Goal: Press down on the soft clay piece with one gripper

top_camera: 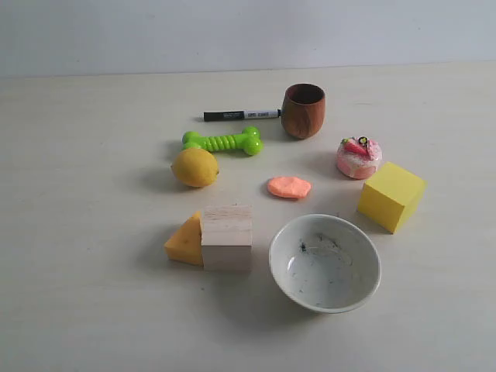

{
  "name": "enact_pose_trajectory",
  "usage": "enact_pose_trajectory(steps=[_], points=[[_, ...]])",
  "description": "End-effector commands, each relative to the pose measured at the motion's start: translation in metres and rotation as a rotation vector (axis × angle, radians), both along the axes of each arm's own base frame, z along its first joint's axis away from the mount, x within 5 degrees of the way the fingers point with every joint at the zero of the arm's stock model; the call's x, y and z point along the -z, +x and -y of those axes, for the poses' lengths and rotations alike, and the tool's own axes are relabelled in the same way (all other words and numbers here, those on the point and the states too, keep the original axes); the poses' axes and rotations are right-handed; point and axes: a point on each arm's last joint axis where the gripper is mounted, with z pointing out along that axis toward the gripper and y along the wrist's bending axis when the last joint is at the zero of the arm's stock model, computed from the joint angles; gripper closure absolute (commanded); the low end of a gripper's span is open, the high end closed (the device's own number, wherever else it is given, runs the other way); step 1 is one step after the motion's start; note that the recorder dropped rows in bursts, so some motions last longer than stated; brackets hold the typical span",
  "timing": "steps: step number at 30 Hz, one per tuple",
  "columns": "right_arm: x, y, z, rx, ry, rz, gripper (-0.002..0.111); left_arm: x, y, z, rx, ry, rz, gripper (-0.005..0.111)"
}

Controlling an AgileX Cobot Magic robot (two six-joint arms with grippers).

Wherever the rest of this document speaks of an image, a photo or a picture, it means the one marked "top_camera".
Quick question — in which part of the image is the orange putty blob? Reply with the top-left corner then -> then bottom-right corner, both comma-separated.
267,176 -> 312,199

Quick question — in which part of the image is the green bone chew toy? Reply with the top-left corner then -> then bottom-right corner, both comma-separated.
182,126 -> 264,156

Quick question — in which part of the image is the light wooden cube block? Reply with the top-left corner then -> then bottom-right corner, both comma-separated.
201,205 -> 253,271

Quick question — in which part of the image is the yellow lemon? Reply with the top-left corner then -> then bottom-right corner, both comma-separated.
170,148 -> 219,188

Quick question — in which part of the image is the black and white marker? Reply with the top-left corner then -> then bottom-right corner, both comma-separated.
203,108 -> 281,122

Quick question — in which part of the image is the yellow cheese wedge toy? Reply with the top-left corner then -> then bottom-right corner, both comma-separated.
164,211 -> 203,267

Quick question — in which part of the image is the brown wooden cup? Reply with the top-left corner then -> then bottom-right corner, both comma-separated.
281,83 -> 326,140

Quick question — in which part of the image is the white ceramic bowl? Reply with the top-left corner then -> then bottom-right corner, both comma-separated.
268,214 -> 381,314

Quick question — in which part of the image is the pink toy strawberry cake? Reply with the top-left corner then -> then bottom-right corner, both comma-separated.
336,136 -> 382,180

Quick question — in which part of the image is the yellow cube block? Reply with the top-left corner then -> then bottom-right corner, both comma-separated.
357,162 -> 426,234

